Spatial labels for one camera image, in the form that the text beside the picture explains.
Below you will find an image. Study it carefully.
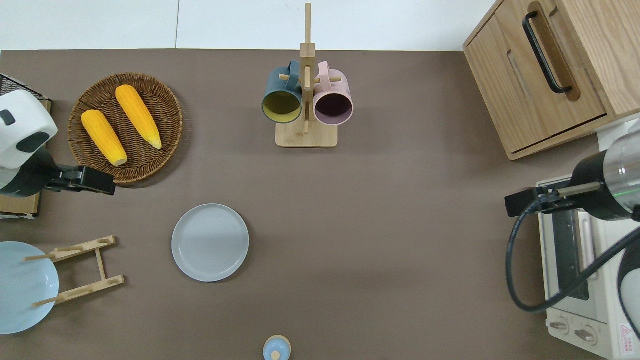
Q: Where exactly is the thick black cable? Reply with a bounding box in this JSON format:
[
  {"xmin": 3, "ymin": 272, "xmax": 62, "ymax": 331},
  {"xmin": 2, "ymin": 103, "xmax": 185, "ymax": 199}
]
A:
[{"xmin": 505, "ymin": 200, "xmax": 640, "ymax": 314}]

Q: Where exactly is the wooden cabinet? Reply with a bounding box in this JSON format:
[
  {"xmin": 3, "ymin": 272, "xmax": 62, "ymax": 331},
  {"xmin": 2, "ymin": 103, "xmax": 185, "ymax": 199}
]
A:
[{"xmin": 463, "ymin": 0, "xmax": 640, "ymax": 161}]

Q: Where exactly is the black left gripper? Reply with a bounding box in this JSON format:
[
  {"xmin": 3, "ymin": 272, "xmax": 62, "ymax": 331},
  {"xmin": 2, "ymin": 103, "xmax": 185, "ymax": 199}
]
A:
[{"xmin": 47, "ymin": 165, "xmax": 117, "ymax": 196}]

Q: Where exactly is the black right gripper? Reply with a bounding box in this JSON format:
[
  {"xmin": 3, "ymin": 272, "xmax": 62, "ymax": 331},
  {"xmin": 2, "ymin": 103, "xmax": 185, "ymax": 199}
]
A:
[{"xmin": 504, "ymin": 187, "xmax": 574, "ymax": 219}]

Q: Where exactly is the gray plate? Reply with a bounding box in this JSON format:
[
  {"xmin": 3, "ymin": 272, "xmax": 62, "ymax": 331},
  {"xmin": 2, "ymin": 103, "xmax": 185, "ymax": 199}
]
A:
[{"xmin": 171, "ymin": 203, "xmax": 250, "ymax": 283}]

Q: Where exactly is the short blunt corn cob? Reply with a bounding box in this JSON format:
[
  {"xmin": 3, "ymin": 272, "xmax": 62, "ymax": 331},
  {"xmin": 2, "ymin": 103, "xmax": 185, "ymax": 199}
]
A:
[{"xmin": 81, "ymin": 109, "xmax": 128, "ymax": 167}]

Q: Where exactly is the pink mug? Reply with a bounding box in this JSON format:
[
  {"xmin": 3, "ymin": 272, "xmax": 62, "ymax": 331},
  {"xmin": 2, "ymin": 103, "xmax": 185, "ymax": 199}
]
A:
[{"xmin": 313, "ymin": 61, "xmax": 355, "ymax": 126}]

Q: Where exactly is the teal mug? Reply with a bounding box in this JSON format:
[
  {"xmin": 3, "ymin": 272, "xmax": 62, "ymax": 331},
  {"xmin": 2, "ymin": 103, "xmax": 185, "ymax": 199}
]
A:
[{"xmin": 261, "ymin": 60, "xmax": 305, "ymax": 124}]

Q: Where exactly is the wooden dish rack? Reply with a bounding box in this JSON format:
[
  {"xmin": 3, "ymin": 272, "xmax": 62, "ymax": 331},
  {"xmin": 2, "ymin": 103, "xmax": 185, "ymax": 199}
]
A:
[{"xmin": 23, "ymin": 235, "xmax": 126, "ymax": 307}]

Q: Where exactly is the wooden mug tree stand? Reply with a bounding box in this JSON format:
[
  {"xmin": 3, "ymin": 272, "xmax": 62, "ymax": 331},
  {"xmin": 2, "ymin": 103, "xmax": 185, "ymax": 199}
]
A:
[{"xmin": 275, "ymin": 2, "xmax": 344, "ymax": 149}]

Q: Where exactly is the round wicker basket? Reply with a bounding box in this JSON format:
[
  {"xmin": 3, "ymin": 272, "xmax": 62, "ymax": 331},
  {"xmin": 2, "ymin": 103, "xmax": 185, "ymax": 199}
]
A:
[{"xmin": 67, "ymin": 73, "xmax": 184, "ymax": 185}]

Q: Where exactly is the black cabinet handle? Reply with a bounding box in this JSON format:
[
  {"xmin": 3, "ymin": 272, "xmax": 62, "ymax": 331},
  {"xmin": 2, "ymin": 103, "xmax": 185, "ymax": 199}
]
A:
[{"xmin": 522, "ymin": 11, "xmax": 574, "ymax": 95}]

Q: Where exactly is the blue bell with wooden knob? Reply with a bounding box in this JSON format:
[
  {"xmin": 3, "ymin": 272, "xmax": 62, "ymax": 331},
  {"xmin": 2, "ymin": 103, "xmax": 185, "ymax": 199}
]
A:
[{"xmin": 263, "ymin": 335, "xmax": 292, "ymax": 360}]

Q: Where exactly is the long pointed corn cob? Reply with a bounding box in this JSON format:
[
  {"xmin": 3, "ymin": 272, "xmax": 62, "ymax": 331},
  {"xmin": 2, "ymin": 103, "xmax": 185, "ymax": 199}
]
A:
[{"xmin": 115, "ymin": 84, "xmax": 163, "ymax": 150}]

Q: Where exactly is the light blue plate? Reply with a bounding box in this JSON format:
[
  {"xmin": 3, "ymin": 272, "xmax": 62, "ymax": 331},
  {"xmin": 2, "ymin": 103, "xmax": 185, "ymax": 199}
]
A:
[{"xmin": 0, "ymin": 241, "xmax": 60, "ymax": 335}]

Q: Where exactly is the white toaster oven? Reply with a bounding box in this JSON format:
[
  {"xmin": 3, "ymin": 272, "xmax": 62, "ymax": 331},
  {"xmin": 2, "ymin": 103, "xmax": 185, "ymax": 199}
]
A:
[{"xmin": 536, "ymin": 176, "xmax": 640, "ymax": 360}]

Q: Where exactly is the wire grid storage box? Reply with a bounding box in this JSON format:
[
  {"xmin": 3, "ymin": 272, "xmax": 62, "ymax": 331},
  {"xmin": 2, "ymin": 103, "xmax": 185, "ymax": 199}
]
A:
[{"xmin": 0, "ymin": 73, "xmax": 52, "ymax": 220}]

